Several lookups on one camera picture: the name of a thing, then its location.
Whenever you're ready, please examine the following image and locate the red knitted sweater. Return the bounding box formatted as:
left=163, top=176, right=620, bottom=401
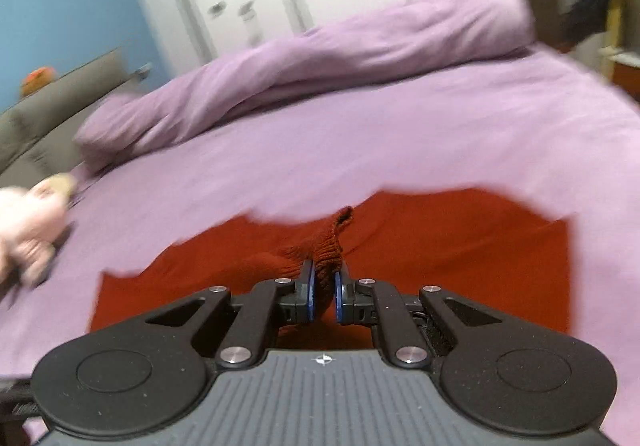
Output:
left=89, top=188, right=573, bottom=352

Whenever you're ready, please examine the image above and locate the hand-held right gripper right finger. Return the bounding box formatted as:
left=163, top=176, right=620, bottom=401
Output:
left=334, top=262, right=503, bottom=369

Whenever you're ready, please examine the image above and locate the yellow shelf stand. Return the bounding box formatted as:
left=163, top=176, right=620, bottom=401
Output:
left=582, top=0, right=640, bottom=101

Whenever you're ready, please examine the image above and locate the pink plush toy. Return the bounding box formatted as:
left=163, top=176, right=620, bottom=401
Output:
left=0, top=174, right=78, bottom=287

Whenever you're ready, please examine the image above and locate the purple bed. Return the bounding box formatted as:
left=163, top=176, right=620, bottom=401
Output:
left=0, top=46, right=640, bottom=446

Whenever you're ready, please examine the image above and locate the grey-green pillow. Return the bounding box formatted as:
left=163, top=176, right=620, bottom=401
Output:
left=0, top=48, right=136, bottom=177

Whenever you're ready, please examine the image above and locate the orange plush toy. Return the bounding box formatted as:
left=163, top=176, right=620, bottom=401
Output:
left=20, top=67, right=58, bottom=99

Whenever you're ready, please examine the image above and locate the dark cloth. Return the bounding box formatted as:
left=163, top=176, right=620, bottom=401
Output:
left=560, top=0, right=613, bottom=51

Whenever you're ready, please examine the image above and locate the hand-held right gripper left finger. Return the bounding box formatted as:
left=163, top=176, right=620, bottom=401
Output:
left=145, top=260, right=316, bottom=369

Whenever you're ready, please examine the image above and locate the purple duvet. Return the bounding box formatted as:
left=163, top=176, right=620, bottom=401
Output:
left=75, top=0, right=538, bottom=171

